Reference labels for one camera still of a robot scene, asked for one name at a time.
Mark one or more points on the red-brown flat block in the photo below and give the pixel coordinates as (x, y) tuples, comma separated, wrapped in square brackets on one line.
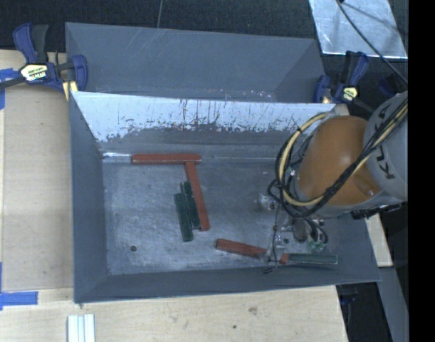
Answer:
[(238, 247), (199, 198), (165, 159)]

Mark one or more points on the dark green flat block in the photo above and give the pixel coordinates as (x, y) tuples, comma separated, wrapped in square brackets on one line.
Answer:
[(183, 219), (313, 259), (188, 205)]

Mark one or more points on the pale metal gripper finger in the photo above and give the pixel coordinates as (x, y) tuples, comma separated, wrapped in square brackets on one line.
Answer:
[(276, 236), (282, 248)]

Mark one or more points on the black cylinder on white bracket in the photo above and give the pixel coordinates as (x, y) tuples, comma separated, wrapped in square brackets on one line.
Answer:
[(366, 213)]

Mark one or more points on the grey metal bin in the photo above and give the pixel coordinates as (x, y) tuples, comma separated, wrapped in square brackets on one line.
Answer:
[(149, 208)]

